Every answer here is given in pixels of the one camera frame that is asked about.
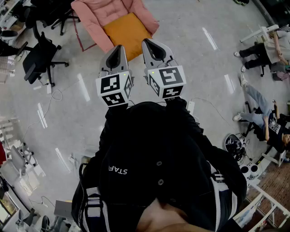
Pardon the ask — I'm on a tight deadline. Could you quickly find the pile of black headsets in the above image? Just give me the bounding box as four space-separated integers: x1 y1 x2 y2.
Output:
225 133 247 162

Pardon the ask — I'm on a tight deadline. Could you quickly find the person's black jacket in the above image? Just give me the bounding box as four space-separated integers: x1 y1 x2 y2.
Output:
71 101 247 232

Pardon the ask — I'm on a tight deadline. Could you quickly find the white cable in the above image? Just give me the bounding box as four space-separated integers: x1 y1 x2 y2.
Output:
190 97 236 134
21 89 63 141

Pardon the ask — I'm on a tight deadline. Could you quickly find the black mesh office chair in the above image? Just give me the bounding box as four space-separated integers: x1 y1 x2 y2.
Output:
25 0 81 36
16 22 69 88

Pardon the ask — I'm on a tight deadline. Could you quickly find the white round device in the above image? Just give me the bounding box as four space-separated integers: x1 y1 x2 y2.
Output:
239 164 260 181

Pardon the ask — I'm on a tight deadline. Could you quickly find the white desk leg frame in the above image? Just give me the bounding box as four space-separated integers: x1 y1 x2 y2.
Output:
239 24 280 43

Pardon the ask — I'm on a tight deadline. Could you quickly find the white table frame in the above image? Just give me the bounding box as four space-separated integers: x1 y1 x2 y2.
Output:
232 183 290 229

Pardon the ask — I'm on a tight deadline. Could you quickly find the grey office chair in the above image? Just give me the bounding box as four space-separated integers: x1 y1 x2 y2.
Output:
9 142 39 179

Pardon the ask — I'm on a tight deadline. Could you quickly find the person's right forearm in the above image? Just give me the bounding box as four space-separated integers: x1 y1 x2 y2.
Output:
165 97 204 145

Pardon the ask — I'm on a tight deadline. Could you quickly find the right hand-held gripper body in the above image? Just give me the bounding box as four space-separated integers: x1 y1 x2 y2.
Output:
144 59 187 99

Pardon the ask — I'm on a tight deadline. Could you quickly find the pink fabric sofa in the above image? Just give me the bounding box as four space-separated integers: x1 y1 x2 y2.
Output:
71 0 160 54

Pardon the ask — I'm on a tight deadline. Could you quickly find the person's left forearm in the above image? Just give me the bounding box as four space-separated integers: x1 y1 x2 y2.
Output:
99 103 134 155

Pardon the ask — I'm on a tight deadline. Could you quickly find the orange cushion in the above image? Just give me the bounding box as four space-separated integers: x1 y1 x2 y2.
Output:
103 12 153 62

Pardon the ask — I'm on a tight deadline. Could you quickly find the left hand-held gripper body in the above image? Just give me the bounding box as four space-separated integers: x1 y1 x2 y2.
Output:
96 69 134 107

